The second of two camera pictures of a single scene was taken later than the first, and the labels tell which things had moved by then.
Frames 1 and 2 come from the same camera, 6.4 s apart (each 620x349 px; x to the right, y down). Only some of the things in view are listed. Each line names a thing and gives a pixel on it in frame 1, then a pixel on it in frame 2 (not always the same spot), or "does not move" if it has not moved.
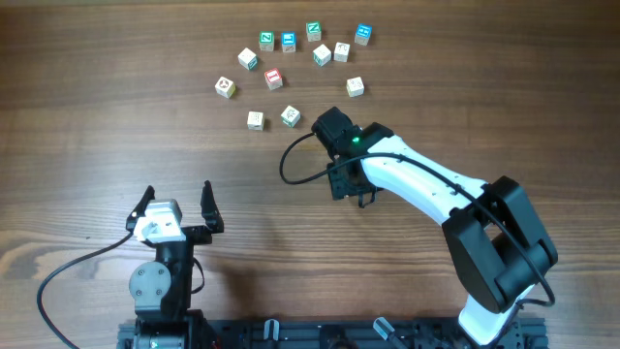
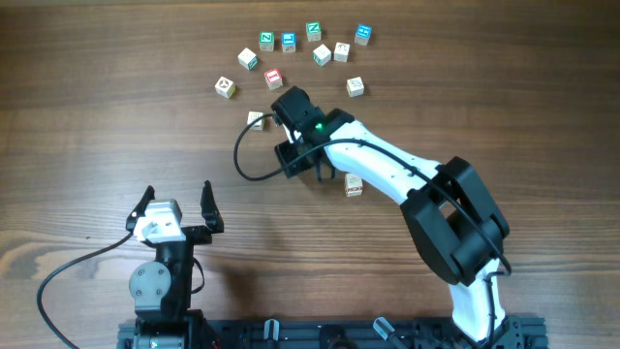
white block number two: (341, 51) does not move
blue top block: (289, 41) does not move
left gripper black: (201, 236) does not move
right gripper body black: (364, 190) -> (299, 142)
